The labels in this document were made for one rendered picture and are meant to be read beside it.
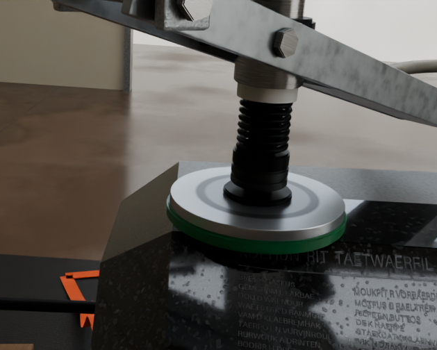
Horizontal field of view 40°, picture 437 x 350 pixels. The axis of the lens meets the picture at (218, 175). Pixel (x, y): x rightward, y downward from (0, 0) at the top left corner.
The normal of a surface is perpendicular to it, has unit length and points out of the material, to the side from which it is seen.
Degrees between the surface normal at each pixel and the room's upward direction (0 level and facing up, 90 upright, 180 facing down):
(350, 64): 90
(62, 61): 90
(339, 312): 45
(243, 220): 0
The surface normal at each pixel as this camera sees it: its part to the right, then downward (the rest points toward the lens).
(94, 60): 0.00, 0.33
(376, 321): 0.04, -0.44
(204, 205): 0.07, -0.94
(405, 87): 0.69, 0.28
